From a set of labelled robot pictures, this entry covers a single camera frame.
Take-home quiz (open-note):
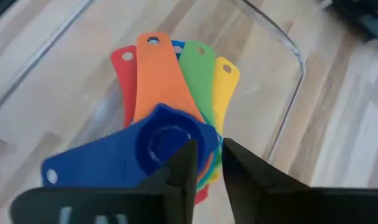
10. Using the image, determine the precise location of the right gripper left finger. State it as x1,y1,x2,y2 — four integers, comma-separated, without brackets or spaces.
9,139,198,224

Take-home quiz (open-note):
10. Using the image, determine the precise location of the light blue measuring cup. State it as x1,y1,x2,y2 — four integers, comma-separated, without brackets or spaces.
171,39,187,60

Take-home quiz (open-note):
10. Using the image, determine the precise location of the green measuring cup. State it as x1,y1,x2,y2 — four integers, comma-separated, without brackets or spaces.
178,39,221,131

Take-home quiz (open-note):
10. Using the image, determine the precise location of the red measuring cup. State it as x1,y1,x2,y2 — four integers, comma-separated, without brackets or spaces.
110,45,210,205

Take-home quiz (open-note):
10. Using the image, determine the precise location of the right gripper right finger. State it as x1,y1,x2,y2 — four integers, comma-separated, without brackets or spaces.
222,138,378,224

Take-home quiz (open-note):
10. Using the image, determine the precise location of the clear plastic basket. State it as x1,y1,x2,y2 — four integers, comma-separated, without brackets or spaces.
0,0,307,189

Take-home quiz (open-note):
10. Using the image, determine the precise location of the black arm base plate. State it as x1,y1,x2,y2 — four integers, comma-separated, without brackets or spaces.
330,0,378,52

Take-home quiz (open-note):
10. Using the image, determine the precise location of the orange measuring cup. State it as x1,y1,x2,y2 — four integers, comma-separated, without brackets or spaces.
133,32,208,125

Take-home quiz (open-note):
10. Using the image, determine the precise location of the dark blue measuring cup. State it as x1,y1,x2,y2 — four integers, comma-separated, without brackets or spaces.
41,103,223,189

